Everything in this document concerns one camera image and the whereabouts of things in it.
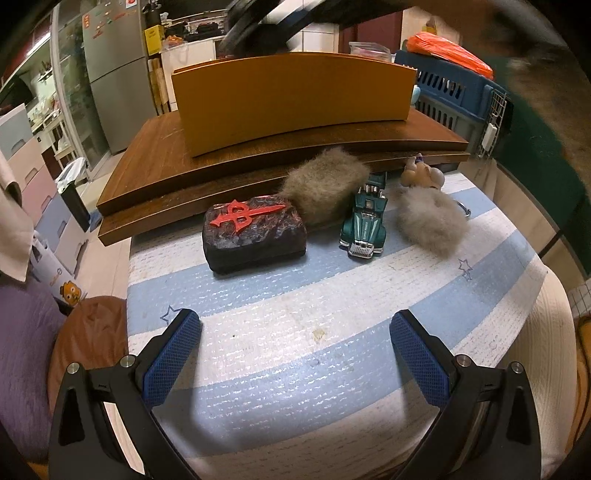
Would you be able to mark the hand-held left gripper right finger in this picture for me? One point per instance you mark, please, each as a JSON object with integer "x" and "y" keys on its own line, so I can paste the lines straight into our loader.
{"x": 418, "y": 355}

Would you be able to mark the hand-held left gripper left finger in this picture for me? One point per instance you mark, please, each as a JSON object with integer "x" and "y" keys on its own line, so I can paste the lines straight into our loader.
{"x": 173, "y": 355}

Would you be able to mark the orange wooden organizer box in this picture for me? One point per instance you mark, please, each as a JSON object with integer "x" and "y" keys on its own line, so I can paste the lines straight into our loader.
{"x": 295, "y": 97}

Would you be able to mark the dark box with red emblem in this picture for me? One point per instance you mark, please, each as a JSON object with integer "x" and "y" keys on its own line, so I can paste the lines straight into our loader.
{"x": 254, "y": 240}

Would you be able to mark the blue white striped desktop mat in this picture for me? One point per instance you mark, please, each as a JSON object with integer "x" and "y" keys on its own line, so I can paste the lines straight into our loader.
{"x": 295, "y": 369}

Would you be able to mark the white low cabinet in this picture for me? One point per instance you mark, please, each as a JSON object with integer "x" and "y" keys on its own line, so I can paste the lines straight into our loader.
{"x": 189, "y": 57}

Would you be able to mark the brown round cushion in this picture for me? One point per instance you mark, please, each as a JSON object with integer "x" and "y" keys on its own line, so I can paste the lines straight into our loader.
{"x": 90, "y": 337}

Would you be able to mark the yellow box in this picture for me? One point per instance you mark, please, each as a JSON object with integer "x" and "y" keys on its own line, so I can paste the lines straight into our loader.
{"x": 154, "y": 40}

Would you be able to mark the clear plastic container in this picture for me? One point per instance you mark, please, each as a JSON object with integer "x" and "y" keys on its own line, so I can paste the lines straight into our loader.
{"x": 369, "y": 50}

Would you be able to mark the cream quilted cloth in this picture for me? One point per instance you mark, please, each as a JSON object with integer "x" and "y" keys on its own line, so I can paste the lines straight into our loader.
{"x": 551, "y": 350}

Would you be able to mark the thick brown wooden board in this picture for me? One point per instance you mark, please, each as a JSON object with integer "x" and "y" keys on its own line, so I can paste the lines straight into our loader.
{"x": 152, "y": 221}

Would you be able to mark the silver refrigerator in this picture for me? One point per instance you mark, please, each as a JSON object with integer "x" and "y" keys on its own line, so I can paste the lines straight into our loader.
{"x": 115, "y": 78}

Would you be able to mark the white box with fish print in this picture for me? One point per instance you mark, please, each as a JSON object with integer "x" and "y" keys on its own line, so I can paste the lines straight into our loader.
{"x": 57, "y": 272}

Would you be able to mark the green toy car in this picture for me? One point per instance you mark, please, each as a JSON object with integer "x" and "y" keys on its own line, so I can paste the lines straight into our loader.
{"x": 364, "y": 221}

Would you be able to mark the purple cushion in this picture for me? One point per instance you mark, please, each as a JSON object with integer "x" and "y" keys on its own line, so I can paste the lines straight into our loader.
{"x": 27, "y": 369}

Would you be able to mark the thin brown wooden board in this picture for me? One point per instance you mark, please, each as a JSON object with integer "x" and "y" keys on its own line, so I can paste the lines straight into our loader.
{"x": 152, "y": 161}

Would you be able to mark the brown furry pouch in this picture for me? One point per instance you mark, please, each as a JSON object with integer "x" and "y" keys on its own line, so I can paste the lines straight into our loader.
{"x": 323, "y": 184}

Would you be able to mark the black trash bin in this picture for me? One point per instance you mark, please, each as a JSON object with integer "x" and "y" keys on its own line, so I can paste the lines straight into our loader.
{"x": 76, "y": 207}

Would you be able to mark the small beige doll figure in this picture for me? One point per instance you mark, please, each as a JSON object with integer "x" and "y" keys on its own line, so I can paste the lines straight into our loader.
{"x": 422, "y": 175}

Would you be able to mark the glass door cabinet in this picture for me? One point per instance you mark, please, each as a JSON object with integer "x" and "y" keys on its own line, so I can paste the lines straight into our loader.
{"x": 74, "y": 92}

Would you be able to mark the orange plastic bag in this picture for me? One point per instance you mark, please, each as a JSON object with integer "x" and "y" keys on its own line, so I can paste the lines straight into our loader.
{"x": 448, "y": 50}

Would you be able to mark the beige hanging cloth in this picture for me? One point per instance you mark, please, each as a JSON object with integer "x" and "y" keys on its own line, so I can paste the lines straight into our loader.
{"x": 14, "y": 226}

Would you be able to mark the white plastic bag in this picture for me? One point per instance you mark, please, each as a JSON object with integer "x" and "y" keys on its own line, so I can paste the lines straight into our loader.
{"x": 74, "y": 170}

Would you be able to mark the blue plastic crate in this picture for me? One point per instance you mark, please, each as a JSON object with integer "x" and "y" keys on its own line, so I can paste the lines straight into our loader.
{"x": 448, "y": 99}

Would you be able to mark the pastel drawer cabinet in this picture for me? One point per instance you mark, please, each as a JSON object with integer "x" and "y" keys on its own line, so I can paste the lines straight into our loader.
{"x": 32, "y": 175}

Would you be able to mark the green chalkboard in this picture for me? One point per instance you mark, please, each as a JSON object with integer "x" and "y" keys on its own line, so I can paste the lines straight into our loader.
{"x": 540, "y": 152}

